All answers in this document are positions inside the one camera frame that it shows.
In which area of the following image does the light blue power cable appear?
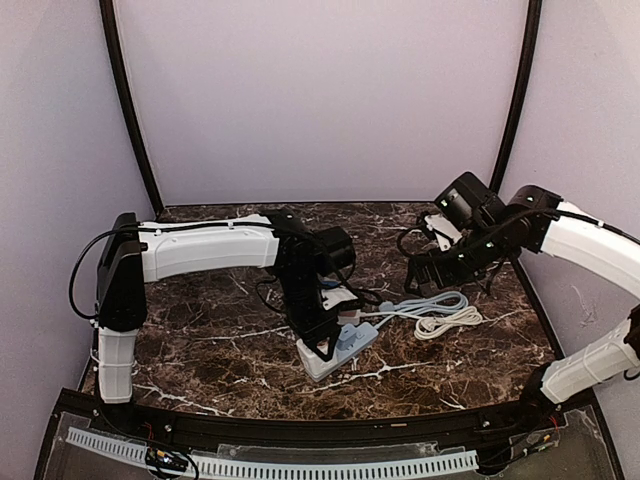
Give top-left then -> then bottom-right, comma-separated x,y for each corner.
377,291 -> 470,331

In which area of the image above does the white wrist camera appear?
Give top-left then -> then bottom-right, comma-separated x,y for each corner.
420,214 -> 462,252
320,286 -> 359,310

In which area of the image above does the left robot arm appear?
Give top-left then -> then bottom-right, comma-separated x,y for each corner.
82,209 -> 362,405

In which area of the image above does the slotted cable duct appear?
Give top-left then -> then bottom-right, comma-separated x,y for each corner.
65,427 -> 479,479

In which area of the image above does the white power cable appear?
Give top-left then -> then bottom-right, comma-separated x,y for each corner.
413,305 -> 484,342

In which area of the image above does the light blue power strip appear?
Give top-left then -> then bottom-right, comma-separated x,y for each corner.
342,322 -> 378,365

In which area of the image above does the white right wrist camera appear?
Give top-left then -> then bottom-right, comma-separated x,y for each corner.
420,214 -> 462,252

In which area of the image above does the light blue plug adapter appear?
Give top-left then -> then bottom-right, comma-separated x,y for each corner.
336,324 -> 359,351

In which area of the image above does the black table frame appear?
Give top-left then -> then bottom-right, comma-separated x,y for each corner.
34,1 -> 625,479

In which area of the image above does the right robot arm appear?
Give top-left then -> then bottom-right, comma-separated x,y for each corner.
397,172 -> 639,408

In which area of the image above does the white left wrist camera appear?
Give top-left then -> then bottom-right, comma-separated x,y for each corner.
320,286 -> 359,310

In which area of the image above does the white cube socket adapter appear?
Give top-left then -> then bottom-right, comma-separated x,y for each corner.
296,339 -> 347,382

